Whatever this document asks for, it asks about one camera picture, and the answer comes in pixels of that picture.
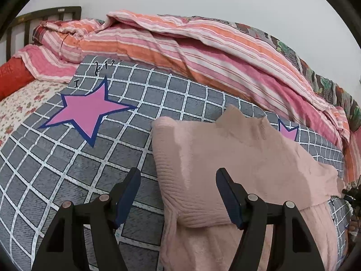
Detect dark wooden bed frame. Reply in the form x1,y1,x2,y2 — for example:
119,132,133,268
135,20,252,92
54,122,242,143
5,6,82,61

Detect red pillow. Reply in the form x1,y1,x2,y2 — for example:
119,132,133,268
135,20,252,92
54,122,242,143
0,58,35,100

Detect pink orange striped quilt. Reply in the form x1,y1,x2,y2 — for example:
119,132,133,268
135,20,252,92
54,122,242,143
14,8,360,182

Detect pink knitted sweater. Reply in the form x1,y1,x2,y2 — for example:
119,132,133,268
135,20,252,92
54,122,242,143
152,106,345,270

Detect white floral bed sheet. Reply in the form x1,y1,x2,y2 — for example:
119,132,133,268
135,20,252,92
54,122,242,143
0,79,67,146

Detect grey checked star blanket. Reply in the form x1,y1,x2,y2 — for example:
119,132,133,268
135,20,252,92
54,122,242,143
1,56,345,270

